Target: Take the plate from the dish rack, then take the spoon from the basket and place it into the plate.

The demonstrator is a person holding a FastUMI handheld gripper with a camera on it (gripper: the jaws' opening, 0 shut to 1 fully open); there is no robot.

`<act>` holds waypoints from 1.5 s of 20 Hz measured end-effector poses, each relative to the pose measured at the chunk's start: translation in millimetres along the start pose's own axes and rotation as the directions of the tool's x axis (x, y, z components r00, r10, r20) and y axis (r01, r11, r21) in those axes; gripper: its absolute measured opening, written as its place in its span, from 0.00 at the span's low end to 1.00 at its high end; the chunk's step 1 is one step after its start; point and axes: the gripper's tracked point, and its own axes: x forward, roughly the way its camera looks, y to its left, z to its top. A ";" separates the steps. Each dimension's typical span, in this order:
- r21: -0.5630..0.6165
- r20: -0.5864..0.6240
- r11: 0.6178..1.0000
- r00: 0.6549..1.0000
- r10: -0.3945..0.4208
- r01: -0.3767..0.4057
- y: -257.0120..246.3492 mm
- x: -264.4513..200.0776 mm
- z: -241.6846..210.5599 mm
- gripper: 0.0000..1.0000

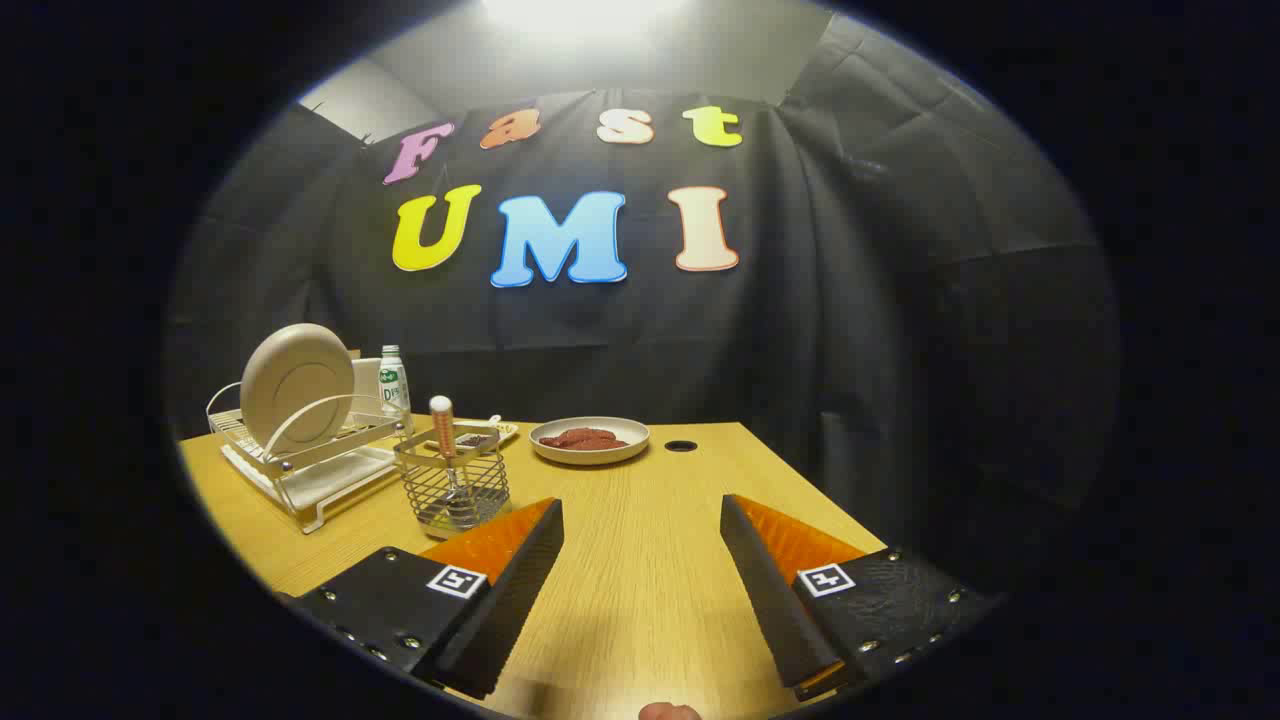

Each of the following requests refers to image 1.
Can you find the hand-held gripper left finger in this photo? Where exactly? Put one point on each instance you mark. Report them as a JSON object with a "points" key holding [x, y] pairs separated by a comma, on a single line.
{"points": [[505, 600]]}

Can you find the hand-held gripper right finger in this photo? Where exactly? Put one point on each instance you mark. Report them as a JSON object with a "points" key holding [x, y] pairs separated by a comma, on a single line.
{"points": [[770, 590]]}

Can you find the beige plate with meat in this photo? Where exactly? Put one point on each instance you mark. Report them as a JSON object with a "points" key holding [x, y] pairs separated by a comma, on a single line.
{"points": [[590, 456]]}

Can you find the white divided tray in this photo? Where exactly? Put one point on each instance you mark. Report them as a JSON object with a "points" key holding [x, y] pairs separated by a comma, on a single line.
{"points": [[505, 431]]}

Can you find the red meat patty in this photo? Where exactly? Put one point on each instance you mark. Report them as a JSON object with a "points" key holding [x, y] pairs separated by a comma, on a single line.
{"points": [[603, 440], [562, 440]]}

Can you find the white drip tray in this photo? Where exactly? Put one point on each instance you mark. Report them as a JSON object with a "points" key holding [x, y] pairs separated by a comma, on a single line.
{"points": [[335, 480]]}

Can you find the black backdrop cloth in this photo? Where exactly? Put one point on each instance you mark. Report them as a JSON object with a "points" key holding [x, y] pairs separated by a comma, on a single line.
{"points": [[800, 350]]}

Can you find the white green label bottle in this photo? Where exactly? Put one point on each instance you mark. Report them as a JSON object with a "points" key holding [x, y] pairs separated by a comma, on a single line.
{"points": [[393, 385]]}

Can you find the white toaster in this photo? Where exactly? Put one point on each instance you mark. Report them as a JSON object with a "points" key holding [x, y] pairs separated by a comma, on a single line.
{"points": [[366, 385]]}

